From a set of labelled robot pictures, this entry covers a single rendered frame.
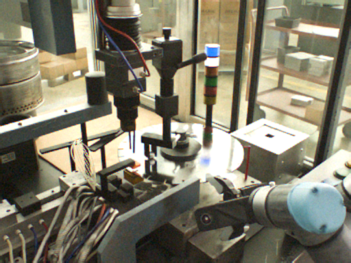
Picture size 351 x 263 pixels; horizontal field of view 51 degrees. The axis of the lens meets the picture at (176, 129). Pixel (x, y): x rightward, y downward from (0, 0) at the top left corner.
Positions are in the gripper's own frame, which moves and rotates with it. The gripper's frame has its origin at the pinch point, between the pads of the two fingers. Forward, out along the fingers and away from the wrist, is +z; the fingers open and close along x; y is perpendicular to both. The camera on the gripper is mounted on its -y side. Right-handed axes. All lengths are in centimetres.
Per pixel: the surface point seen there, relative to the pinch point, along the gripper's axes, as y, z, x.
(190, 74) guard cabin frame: 29, 54, 46
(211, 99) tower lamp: 20.9, 26.0, 29.5
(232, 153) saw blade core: 11.7, 5.2, 10.9
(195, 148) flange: 3.2, 8.3, 14.3
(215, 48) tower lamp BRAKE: 21, 17, 43
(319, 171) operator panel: 33.4, 0.1, 1.1
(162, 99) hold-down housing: -7.2, -3.8, 25.9
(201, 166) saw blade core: 1.5, 3.0, 9.5
